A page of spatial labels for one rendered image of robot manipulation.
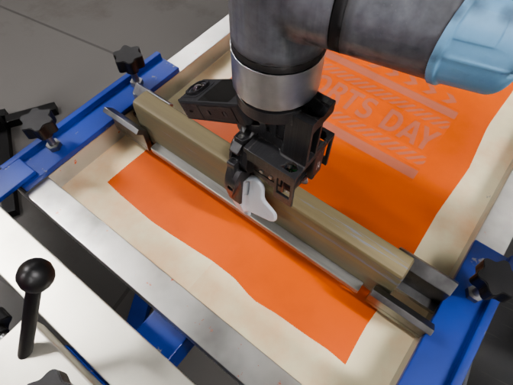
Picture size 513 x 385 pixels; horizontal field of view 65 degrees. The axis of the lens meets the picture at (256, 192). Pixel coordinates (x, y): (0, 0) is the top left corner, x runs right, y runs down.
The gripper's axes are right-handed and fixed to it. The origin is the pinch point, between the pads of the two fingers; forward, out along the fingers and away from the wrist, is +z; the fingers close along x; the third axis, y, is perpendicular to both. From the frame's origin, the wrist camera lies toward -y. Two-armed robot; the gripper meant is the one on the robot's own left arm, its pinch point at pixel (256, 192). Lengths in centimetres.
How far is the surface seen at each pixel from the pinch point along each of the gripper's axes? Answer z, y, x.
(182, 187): 5.3, -11.2, -3.5
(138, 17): 101, -166, 102
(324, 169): 5.3, 3.7, 12.1
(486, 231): 1.7, 26.3, 14.3
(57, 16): 101, -205, 74
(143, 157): 5.3, -19.6, -3.1
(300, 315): 5.3, 13.2, -8.1
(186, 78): 4.0, -25.3, 12.9
